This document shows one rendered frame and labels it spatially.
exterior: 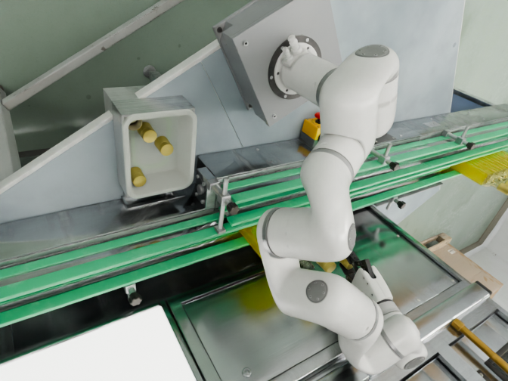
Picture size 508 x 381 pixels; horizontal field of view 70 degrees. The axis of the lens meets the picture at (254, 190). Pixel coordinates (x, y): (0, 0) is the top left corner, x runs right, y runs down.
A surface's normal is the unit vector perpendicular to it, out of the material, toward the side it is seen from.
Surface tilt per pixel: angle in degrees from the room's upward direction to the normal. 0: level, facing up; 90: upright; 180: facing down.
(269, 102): 5
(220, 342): 90
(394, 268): 90
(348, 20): 0
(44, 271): 90
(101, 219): 90
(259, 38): 5
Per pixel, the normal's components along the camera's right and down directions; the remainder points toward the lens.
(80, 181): 0.52, 0.55
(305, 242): -0.69, 0.23
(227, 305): 0.15, -0.81
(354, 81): -0.11, -0.65
